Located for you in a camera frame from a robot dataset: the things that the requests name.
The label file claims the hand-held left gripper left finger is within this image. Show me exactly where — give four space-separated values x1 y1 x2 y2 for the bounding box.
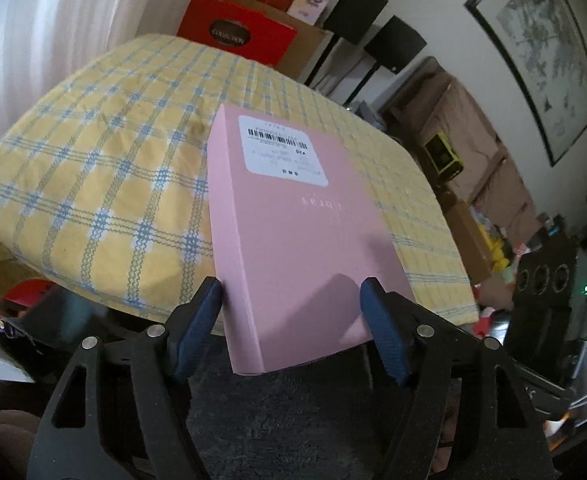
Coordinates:
26 276 224 480

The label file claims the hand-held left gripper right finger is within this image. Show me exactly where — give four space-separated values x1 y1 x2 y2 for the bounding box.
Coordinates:
359 276 557 480

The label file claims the pink box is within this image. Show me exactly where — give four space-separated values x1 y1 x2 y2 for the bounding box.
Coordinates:
207 103 417 377

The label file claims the yellow plastic bag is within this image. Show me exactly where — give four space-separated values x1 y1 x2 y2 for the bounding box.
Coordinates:
483 220 511 271

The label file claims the brown sofa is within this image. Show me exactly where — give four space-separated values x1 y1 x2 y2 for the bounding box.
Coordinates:
381 57 539 281

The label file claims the large beige cushion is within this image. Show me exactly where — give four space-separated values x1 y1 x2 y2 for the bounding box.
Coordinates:
443 80 519 201

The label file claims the green portable radio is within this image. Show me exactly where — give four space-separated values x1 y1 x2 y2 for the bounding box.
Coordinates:
423 130 463 181

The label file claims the red bag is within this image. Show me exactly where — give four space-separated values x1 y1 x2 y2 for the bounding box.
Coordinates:
0 280 56 311

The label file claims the yellow plaid tablecloth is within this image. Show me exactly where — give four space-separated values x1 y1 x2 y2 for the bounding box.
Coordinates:
0 34 479 336

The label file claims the framed ink painting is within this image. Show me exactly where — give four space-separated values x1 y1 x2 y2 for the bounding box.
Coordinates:
464 0 587 168

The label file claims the black speaker on stand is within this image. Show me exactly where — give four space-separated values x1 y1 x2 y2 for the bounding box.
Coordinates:
323 0 389 86
346 15 428 106

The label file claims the large brown cardboard box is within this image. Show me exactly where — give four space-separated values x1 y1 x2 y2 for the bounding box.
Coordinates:
213 0 335 83

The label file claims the red cookie gift box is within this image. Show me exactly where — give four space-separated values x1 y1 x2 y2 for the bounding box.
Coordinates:
176 0 298 68

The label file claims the white curtain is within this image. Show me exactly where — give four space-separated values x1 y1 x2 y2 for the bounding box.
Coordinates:
0 0 209 161

